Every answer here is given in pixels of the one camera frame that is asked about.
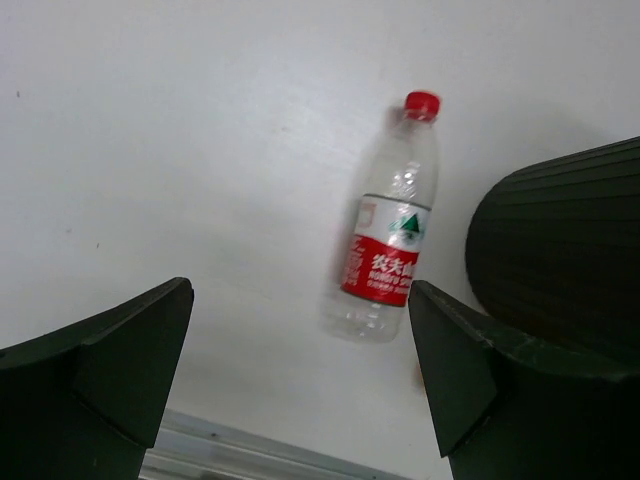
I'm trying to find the aluminium table front rail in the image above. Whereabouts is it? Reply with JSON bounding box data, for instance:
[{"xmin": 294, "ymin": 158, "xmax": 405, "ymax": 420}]
[{"xmin": 138, "ymin": 408, "xmax": 406, "ymax": 479}]

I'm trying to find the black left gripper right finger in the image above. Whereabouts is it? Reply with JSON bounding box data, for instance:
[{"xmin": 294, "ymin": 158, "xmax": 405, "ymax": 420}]
[{"xmin": 408, "ymin": 281, "xmax": 639, "ymax": 479}]

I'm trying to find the black plastic bin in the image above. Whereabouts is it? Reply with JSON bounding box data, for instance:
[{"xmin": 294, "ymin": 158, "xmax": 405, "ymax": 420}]
[{"xmin": 465, "ymin": 138, "xmax": 639, "ymax": 354}]

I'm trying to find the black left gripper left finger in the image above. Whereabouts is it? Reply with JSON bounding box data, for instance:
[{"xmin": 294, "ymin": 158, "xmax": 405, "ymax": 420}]
[{"xmin": 1, "ymin": 277, "xmax": 194, "ymax": 479}]

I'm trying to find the red label water bottle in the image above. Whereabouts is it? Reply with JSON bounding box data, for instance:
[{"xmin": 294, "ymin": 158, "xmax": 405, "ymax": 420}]
[{"xmin": 326, "ymin": 90, "xmax": 441, "ymax": 343}]

